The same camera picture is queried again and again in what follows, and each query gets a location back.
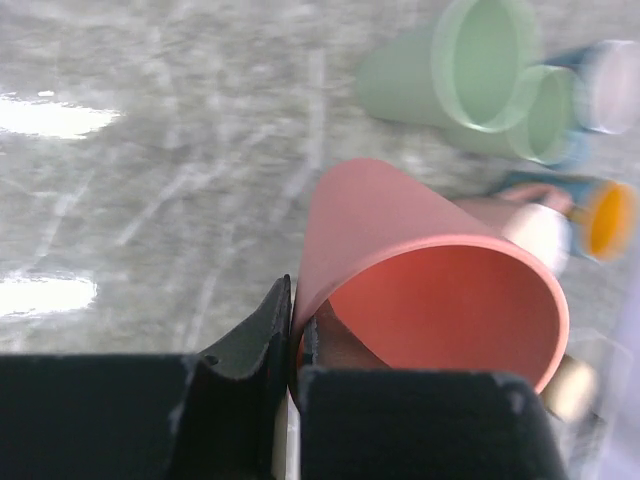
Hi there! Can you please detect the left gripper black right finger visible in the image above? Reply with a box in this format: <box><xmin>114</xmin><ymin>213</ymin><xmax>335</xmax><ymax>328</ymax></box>
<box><xmin>297</xmin><ymin>320</ymin><xmax>568</xmax><ymax>479</ymax></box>

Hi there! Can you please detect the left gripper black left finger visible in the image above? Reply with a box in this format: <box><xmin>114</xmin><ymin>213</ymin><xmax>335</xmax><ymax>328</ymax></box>
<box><xmin>1</xmin><ymin>277</ymin><xmax>291</xmax><ymax>479</ymax></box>

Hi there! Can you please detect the tall pink plastic cup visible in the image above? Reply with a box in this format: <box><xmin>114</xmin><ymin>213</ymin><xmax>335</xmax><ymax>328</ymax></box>
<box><xmin>290</xmin><ymin>158</ymin><xmax>569</xmax><ymax>391</ymax></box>

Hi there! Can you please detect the tall green plastic cup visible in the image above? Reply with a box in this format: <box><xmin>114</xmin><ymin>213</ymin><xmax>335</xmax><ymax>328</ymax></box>
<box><xmin>354</xmin><ymin>1</ymin><xmax>539</xmax><ymax>132</ymax></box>

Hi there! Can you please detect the cream and brown ceramic cup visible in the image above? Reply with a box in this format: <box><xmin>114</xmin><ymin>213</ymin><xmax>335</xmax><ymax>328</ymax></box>
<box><xmin>540</xmin><ymin>355</ymin><xmax>599</xmax><ymax>423</ymax></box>

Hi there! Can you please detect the pink mug, cream inside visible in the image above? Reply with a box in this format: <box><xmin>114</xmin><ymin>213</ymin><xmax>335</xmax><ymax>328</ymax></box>
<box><xmin>454</xmin><ymin>184</ymin><xmax>574</xmax><ymax>276</ymax></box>

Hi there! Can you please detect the blue mug, yellow inside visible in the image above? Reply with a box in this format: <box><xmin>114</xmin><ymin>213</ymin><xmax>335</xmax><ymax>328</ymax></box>
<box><xmin>492</xmin><ymin>169</ymin><xmax>639</xmax><ymax>263</ymax></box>

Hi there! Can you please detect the short green plastic cup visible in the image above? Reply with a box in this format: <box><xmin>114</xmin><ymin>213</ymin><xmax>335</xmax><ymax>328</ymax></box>
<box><xmin>442</xmin><ymin>64</ymin><xmax>581</xmax><ymax>166</ymax></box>

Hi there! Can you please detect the blue mug, white inside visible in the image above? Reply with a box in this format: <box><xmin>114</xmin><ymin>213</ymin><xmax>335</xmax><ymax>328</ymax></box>
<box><xmin>543</xmin><ymin>39</ymin><xmax>639</xmax><ymax>170</ymax></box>

